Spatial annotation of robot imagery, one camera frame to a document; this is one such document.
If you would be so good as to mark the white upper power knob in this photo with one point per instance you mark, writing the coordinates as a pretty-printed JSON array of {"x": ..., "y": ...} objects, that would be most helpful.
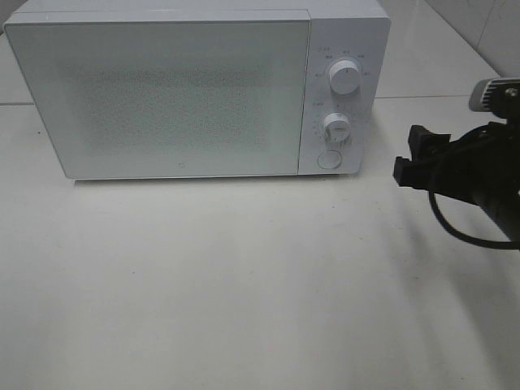
[{"x": 344, "y": 76}]

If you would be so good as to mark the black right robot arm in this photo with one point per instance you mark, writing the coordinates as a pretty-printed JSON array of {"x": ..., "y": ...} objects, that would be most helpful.
[{"x": 506, "y": 216}]

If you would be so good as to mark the round door release button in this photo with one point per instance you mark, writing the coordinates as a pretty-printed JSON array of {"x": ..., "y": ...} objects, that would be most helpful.
[{"x": 329, "y": 159}]

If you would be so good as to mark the white microwave oven body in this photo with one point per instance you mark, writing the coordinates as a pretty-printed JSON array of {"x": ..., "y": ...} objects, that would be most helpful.
[{"x": 356, "y": 30}]

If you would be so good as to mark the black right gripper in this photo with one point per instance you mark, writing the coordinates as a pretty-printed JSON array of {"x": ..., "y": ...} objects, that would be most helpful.
[{"x": 480, "y": 168}]

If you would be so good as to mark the white timer knob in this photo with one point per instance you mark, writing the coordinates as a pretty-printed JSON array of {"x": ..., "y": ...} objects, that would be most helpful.
[{"x": 336, "y": 127}]

